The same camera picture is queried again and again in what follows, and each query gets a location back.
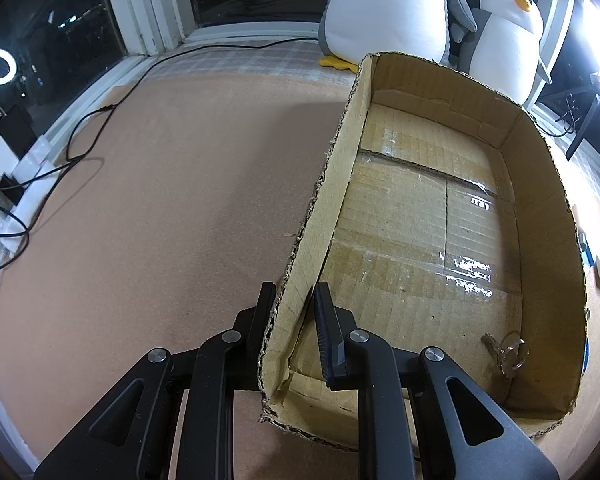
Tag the small plush penguin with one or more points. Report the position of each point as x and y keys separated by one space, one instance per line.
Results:
x=503 y=53

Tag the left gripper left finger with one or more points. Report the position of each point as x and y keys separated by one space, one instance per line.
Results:
x=171 y=414

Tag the cardboard box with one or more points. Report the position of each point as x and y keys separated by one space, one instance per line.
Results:
x=439 y=217

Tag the large plush penguin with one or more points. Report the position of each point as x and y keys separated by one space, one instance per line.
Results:
x=351 y=29

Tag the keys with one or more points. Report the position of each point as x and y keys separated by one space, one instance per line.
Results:
x=510 y=353

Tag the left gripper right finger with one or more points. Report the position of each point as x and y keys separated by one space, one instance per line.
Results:
x=419 y=414

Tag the white power strip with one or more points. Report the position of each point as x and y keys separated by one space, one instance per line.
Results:
x=25 y=184

